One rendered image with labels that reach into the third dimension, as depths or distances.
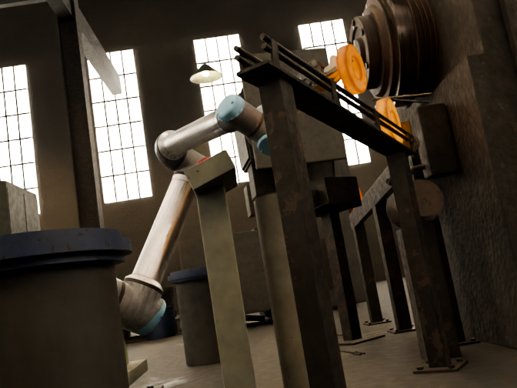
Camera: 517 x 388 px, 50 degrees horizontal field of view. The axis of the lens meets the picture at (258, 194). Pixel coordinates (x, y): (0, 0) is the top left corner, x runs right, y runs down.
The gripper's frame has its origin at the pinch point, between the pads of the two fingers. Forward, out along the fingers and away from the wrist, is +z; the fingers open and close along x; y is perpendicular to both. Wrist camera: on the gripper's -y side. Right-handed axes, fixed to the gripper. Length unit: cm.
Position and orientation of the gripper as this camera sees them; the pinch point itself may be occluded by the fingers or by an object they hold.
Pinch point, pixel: (350, 64)
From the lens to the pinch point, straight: 179.0
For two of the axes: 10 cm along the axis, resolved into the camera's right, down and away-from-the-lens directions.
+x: 5.5, 0.4, 8.3
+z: 7.4, -4.8, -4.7
